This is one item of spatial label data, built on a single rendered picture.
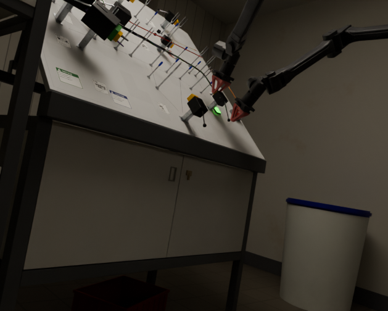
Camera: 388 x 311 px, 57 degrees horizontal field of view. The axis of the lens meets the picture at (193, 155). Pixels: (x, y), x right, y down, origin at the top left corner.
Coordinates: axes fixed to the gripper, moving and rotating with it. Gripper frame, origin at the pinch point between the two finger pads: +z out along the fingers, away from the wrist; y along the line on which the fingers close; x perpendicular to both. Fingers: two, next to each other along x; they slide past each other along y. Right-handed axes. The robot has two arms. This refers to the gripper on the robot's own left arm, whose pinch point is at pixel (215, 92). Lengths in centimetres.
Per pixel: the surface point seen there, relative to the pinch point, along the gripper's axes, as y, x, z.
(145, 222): 49, 29, 46
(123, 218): 59, 27, 45
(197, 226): 20, 33, 49
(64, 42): 76, -10, 2
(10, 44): -22, -220, 52
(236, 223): -10, 37, 50
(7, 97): -22, -200, 93
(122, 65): 52, -8, 3
